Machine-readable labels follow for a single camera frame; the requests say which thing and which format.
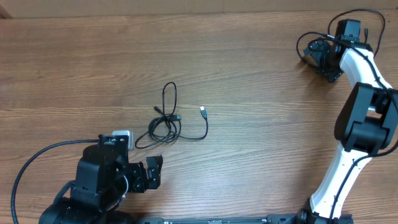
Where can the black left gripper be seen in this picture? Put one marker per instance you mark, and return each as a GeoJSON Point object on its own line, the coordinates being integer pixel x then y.
{"type": "Point", "coordinates": [138, 183]}

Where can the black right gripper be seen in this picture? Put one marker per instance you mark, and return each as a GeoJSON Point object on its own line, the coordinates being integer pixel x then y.
{"type": "Point", "coordinates": [325, 58]}

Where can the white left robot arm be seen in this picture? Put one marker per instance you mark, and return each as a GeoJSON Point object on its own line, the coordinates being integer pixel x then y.
{"type": "Point", "coordinates": [104, 176]}

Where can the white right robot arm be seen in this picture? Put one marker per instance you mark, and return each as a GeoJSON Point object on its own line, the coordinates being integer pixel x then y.
{"type": "Point", "coordinates": [365, 126]}

